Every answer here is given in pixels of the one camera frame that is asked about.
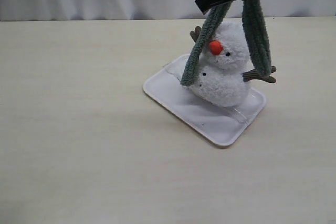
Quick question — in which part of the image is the green knitted scarf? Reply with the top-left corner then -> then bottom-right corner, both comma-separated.
180,0 -> 276,87

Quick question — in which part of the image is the white plush snowman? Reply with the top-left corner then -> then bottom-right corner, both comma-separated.
188,21 -> 276,108

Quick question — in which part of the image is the white rectangular plastic tray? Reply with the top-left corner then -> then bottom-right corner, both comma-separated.
143,54 -> 267,148

